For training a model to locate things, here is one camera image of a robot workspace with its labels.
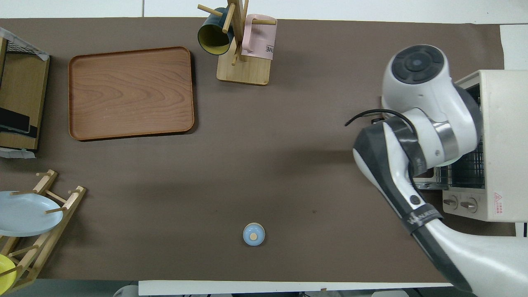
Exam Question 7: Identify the glass oven door with handle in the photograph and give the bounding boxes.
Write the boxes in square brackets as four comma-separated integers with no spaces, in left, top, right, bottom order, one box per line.
[412,175,444,191]

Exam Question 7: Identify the white toaster oven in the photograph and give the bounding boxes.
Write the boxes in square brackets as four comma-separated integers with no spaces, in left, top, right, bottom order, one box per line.
[412,69,528,223]

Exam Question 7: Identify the brown table mat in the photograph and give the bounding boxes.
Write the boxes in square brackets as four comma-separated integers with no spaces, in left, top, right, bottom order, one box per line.
[0,17,506,283]

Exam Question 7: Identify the wooden mug tree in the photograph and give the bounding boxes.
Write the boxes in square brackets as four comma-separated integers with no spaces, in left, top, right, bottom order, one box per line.
[197,0,277,86]

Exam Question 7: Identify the pink mug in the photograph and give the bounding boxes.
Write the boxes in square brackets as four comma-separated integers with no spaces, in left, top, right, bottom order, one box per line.
[241,14,278,61]

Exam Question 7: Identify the dark blue mug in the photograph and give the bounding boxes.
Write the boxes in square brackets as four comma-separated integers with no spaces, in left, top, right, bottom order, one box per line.
[197,7,236,56]

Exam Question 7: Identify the brown wooden tray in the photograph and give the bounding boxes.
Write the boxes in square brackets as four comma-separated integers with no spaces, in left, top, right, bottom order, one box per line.
[68,46,195,142]

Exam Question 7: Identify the wooden plate rack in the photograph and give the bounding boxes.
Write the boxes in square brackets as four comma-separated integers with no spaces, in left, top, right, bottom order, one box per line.
[0,169,87,294]

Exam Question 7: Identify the light blue plate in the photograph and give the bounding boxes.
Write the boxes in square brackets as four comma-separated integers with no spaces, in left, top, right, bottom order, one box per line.
[0,191,64,237]

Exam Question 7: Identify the wooden shelf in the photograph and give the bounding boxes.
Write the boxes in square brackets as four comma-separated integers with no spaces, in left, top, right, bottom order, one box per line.
[0,37,51,151]

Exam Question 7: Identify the yellow plate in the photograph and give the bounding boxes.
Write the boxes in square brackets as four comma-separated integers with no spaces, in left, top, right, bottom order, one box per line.
[0,254,17,292]

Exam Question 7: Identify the black right arm wrist cable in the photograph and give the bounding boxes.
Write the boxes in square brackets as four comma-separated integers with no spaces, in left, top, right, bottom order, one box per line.
[344,109,418,191]

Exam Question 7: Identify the metal oven wire rack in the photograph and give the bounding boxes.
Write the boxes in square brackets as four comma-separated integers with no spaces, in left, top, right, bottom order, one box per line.
[435,138,486,189]

